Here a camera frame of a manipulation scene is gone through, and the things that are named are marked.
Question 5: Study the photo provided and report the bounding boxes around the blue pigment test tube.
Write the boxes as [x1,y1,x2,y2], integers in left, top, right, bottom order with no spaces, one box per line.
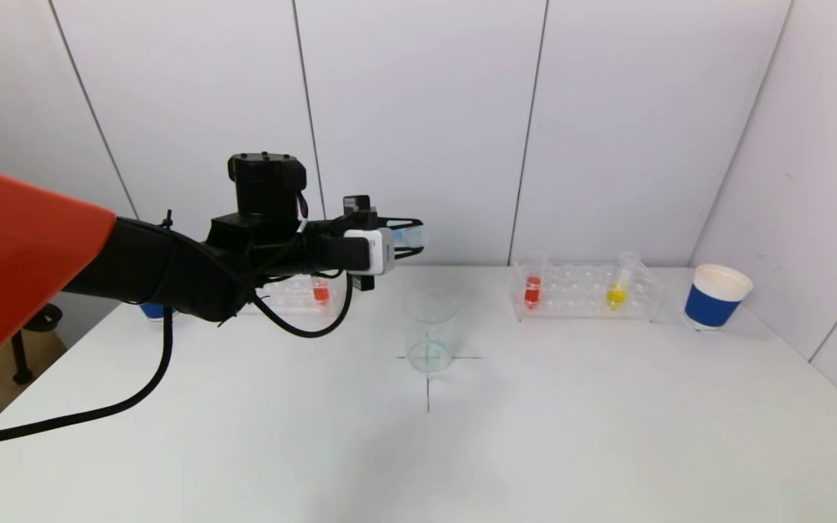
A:
[388,222,430,250]

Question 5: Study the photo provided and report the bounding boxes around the clear glass beaker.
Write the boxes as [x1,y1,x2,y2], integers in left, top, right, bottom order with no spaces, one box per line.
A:
[403,291,458,375]

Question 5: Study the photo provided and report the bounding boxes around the red pigment test tube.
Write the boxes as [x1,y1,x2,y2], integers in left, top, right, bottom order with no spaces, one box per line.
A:
[520,252,549,311]

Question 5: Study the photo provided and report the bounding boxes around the clear acrylic test tube rack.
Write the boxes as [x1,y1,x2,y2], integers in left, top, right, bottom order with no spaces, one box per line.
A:
[509,260,665,323]
[255,272,347,318]

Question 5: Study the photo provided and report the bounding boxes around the yellow pigment test tube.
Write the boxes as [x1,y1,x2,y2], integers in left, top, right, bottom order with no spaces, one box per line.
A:
[604,251,642,311]

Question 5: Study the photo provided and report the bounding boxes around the black metal stand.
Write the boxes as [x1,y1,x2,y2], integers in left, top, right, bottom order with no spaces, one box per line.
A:
[10,304,63,386]

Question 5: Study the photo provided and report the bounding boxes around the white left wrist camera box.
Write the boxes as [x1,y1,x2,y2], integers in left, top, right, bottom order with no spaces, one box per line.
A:
[344,227,396,277]

